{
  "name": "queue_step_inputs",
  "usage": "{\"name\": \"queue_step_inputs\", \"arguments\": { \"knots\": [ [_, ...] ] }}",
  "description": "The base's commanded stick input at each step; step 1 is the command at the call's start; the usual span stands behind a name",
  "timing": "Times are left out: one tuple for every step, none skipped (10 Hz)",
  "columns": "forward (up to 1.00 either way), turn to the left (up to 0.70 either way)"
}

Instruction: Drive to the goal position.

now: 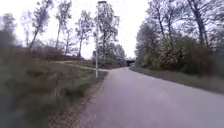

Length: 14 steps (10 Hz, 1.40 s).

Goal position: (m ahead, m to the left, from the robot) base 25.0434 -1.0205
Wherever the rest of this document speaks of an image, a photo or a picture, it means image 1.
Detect underpass bridge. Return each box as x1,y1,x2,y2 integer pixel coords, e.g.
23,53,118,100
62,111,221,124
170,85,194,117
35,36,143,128
125,57,137,67

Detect narrow side path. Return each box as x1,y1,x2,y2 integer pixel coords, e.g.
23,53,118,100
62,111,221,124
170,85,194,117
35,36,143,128
53,60,111,72

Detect row of tall thin trees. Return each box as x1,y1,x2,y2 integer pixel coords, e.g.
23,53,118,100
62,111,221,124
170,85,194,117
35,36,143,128
0,0,128,69

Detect grey asphalt path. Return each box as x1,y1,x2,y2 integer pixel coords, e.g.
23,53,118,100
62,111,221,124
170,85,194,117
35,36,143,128
78,66,224,128

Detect thick trees and bushes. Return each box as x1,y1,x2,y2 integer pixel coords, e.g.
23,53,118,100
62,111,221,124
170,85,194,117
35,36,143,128
133,0,224,78

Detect grass verge below thick trees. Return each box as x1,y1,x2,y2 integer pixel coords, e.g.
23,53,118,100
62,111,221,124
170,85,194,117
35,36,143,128
130,65,224,95

